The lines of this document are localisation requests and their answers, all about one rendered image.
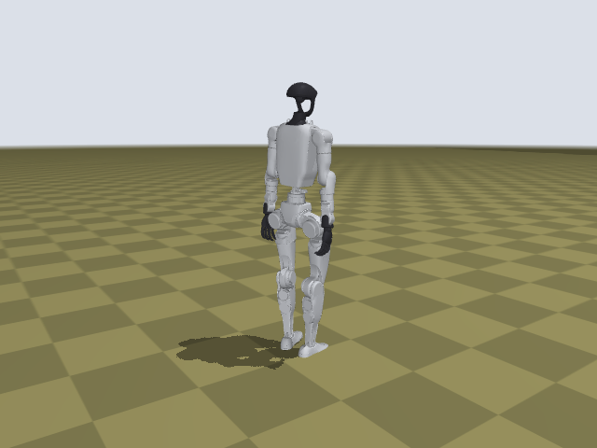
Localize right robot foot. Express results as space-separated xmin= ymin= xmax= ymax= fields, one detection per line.
xmin=298 ymin=342 xmax=328 ymax=357

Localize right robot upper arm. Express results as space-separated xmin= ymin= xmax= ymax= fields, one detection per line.
xmin=311 ymin=128 xmax=333 ymax=186

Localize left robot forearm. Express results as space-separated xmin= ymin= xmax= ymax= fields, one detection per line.
xmin=263 ymin=172 xmax=278 ymax=212

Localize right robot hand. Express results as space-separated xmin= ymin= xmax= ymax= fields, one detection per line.
xmin=314 ymin=215 xmax=334 ymax=256

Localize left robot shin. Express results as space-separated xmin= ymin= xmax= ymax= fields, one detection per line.
xmin=276 ymin=271 xmax=296 ymax=338

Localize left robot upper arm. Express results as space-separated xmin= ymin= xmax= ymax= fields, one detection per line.
xmin=266 ymin=125 xmax=280 ymax=178

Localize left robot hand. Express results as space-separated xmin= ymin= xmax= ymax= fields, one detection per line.
xmin=261 ymin=203 xmax=276 ymax=241

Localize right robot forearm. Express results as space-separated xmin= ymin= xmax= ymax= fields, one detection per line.
xmin=319 ymin=172 xmax=336 ymax=225

